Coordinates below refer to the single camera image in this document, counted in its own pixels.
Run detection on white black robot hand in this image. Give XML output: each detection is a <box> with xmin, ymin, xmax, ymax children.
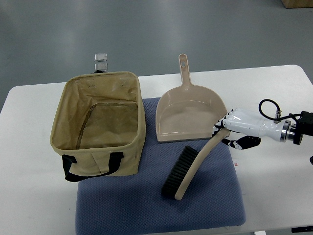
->
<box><xmin>212</xmin><ymin>108</ymin><xmax>291</xmax><ymax>150</ymax></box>

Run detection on pink hand broom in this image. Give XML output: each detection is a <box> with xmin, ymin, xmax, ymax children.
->
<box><xmin>161</xmin><ymin>129</ymin><xmax>230</xmax><ymax>200</ymax></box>

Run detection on yellow fabric bag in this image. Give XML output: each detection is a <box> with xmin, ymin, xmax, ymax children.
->
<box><xmin>50</xmin><ymin>71</ymin><xmax>146</xmax><ymax>182</ymax></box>

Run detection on pink dustpan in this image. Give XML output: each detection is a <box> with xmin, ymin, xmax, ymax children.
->
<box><xmin>156</xmin><ymin>54</ymin><xmax>227</xmax><ymax>142</ymax></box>

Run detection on blue cushion mat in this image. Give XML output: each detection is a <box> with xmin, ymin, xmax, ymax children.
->
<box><xmin>75</xmin><ymin>98</ymin><xmax>246</xmax><ymax>235</ymax></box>

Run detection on black table control panel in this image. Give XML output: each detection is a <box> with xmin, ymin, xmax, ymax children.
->
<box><xmin>291</xmin><ymin>226</ymin><xmax>313</xmax><ymax>233</ymax></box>

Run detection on cardboard box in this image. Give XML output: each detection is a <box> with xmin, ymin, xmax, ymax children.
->
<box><xmin>281</xmin><ymin>0</ymin><xmax>313</xmax><ymax>9</ymax></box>

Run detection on lower metal floor plate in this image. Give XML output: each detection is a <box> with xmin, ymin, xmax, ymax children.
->
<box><xmin>95</xmin><ymin>62</ymin><xmax>108</xmax><ymax>72</ymax></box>

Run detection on metal floor plate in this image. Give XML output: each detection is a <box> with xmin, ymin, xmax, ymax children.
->
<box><xmin>95</xmin><ymin>62</ymin><xmax>108</xmax><ymax>72</ymax></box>
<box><xmin>94</xmin><ymin>53</ymin><xmax>107</xmax><ymax>62</ymax></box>

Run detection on upper metal floor plate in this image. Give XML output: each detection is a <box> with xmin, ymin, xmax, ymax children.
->
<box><xmin>94</xmin><ymin>53</ymin><xmax>107</xmax><ymax>62</ymax></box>

